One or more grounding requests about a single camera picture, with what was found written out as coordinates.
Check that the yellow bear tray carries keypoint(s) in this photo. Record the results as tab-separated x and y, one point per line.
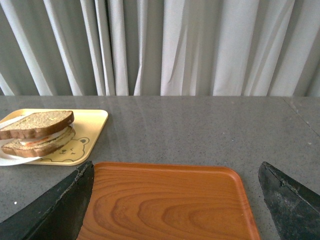
88	124

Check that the fried egg filling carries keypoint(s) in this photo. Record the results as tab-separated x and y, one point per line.
40	140

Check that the grey pleated curtain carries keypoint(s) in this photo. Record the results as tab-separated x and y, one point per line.
160	47

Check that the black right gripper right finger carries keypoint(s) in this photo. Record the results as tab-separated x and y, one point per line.
294	208

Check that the brown wood-grain tray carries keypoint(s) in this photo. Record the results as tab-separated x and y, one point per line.
140	201

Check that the bread slice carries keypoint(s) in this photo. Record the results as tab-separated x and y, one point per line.
16	148
38	124

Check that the white round plate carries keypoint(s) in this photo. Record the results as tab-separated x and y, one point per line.
11	160

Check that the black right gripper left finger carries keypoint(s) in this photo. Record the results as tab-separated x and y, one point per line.
58	214

